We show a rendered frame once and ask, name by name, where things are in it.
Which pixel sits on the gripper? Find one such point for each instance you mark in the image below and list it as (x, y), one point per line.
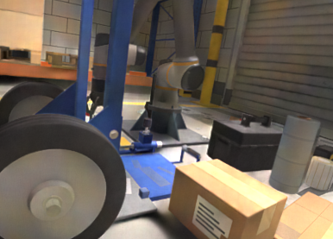
(97, 88)

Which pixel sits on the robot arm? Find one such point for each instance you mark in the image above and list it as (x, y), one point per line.
(184, 23)

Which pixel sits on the black spring pin knob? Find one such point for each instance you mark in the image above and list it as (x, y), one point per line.
(147, 122)

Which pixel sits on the large black hand truck wheel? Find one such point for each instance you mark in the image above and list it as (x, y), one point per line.
(95, 149)
(17, 91)

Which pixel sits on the blue crossbar white end cap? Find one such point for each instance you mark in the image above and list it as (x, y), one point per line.
(145, 145)

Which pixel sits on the blue nose extension loop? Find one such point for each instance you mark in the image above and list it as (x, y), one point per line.
(191, 152)

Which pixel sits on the black pump case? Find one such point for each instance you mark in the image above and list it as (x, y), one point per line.
(244, 144)

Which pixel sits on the flat cardboard sheet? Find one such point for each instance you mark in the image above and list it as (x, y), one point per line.
(307, 216)

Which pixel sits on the wooden pallet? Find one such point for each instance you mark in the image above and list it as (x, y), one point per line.
(61, 58)

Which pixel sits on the blue orange pallet rack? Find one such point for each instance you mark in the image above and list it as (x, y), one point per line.
(28, 70)

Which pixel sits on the dark pallet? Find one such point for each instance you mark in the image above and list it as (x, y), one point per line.
(17, 54)

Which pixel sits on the large tan carton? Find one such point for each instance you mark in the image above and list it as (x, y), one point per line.
(20, 20)

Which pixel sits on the small blue block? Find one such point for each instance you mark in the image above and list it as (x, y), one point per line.
(144, 192)

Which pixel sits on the labelled cardboard box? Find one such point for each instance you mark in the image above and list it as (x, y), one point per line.
(230, 187)

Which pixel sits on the grey roller shutter door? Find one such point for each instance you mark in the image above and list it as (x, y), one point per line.
(287, 52)

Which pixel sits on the grey drum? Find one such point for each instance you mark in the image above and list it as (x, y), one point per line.
(296, 149)

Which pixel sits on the black box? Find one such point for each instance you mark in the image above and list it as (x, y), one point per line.
(324, 152)

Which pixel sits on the white ribbed roll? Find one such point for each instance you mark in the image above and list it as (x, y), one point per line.
(320, 172)

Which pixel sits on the blue hand truck frame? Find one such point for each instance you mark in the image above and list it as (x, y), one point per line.
(118, 60)

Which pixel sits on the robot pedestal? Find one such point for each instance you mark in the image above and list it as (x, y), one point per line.
(169, 119)

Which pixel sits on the yellow black bollard post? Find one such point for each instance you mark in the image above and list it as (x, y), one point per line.
(215, 43)

